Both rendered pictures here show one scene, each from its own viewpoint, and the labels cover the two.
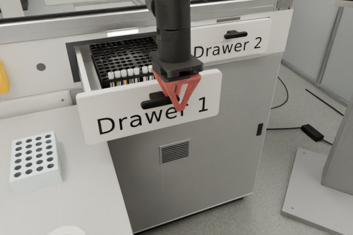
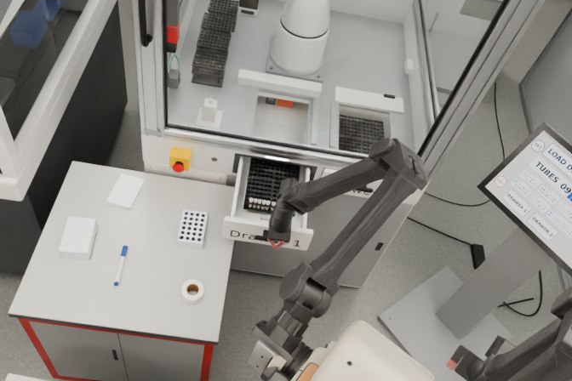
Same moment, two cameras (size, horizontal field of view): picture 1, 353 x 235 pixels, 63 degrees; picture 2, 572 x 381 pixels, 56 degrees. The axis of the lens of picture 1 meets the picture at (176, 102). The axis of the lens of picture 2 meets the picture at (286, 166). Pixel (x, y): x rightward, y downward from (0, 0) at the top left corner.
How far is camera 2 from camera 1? 1.26 m
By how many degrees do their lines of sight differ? 21
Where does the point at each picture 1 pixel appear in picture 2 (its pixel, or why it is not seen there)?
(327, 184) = (439, 316)
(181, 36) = (283, 224)
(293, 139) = (452, 254)
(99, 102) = (234, 224)
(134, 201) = (248, 250)
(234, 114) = not seen: hidden behind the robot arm
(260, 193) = (373, 291)
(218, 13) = not seen: hidden behind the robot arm
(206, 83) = (300, 235)
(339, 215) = (427, 346)
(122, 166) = not seen: hidden behind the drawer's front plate
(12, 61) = (198, 152)
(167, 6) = (278, 212)
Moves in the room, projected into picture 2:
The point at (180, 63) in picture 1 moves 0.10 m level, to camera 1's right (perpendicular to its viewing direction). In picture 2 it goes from (279, 233) to (309, 248)
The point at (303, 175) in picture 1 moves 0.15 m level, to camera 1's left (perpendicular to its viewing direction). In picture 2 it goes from (426, 296) to (398, 282)
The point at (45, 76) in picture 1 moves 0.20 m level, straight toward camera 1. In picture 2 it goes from (214, 164) to (211, 211)
